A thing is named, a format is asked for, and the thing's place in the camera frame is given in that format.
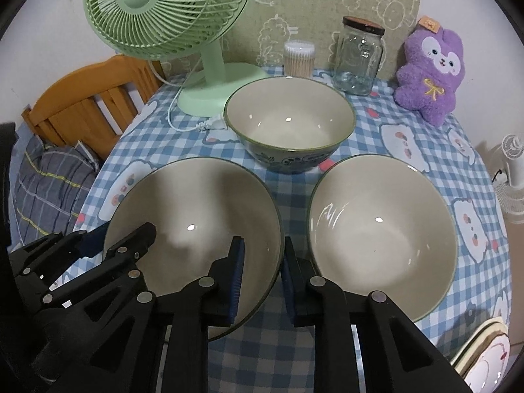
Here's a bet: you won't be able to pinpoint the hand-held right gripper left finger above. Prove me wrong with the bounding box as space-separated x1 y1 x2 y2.
88 235 246 393

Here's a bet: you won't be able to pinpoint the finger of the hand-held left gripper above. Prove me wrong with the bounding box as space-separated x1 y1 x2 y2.
41 222 157 308
8 229 111 279

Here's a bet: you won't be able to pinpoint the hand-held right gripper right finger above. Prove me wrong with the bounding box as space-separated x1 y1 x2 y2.
280 235 471 393

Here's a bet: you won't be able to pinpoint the grey floral ceramic bowl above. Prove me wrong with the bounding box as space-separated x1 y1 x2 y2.
223 76 357 174
103 158 284 341
308 154 458 323

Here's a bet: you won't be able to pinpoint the white plate red flowers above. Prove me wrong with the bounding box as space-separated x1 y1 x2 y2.
467 331 512 393

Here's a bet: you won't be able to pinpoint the grey plaid bedding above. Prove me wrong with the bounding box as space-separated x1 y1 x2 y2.
10 125 103 250

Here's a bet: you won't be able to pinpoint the cotton swab container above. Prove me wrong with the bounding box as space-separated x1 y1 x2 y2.
284 41 316 78

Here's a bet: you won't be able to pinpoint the glass jar black lid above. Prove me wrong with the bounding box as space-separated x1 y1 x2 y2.
332 16 386 97

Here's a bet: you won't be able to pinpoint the purple plush toy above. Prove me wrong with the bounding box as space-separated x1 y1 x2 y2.
394 17 465 127

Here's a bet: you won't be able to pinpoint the green desk fan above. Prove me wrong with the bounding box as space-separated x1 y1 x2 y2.
83 0 268 117

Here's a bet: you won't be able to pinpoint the white floor fan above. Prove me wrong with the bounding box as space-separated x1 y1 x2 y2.
493 133 524 226

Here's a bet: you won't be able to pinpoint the green cartoon-print board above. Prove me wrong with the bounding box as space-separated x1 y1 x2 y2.
161 0 424 80

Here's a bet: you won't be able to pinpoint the white fan power cable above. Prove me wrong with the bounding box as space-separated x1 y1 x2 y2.
166 84 226 132

